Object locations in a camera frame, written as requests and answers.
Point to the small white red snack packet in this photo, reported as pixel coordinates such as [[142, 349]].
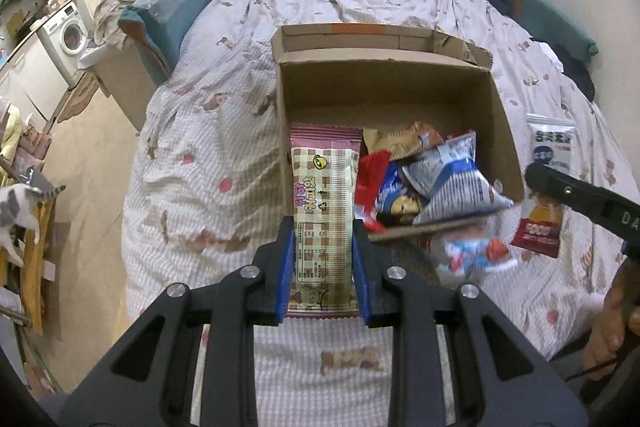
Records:
[[470, 252]]

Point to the bed with checkered cover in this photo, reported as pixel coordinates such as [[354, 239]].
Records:
[[210, 157]]

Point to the person's right hand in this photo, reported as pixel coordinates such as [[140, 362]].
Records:
[[612, 322]]

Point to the red cartoon candy packet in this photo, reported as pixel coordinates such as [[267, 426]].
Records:
[[370, 187]]

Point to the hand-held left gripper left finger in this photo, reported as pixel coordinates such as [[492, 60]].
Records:
[[285, 267]]

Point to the cardboard box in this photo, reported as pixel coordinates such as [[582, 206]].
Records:
[[380, 92]]

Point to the white grey cat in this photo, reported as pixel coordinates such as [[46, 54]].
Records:
[[20, 207]]

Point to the pink checkered snack bar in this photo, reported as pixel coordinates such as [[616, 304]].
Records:
[[325, 207]]

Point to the tan snack packet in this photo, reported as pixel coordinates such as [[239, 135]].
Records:
[[400, 139]]

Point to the silver blue snack packet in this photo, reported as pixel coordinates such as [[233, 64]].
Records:
[[445, 182]]

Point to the teal pillow with orange stripe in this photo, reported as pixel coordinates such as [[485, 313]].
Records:
[[550, 27]]

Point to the teal cushion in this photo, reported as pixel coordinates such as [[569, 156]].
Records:
[[165, 17]]

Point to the crumpled grey cloth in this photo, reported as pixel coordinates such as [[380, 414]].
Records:
[[117, 12]]

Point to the white rice cracker packet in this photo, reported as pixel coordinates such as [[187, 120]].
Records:
[[550, 142]]

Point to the brown floor rug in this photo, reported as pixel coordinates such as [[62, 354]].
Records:
[[77, 99]]

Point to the beige storage cabinet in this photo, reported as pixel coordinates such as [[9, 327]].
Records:
[[120, 92]]

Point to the blue cartoon snack packet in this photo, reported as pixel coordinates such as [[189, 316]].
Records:
[[397, 202]]

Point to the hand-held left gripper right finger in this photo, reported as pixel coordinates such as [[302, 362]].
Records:
[[361, 272]]

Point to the white washing machine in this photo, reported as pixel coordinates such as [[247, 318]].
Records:
[[65, 37]]

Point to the white kitchen cabinet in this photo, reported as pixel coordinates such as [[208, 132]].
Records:
[[30, 77]]

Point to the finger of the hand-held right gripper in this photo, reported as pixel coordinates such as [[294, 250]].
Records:
[[565, 189]]

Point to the wooden chair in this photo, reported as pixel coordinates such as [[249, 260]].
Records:
[[35, 267]]

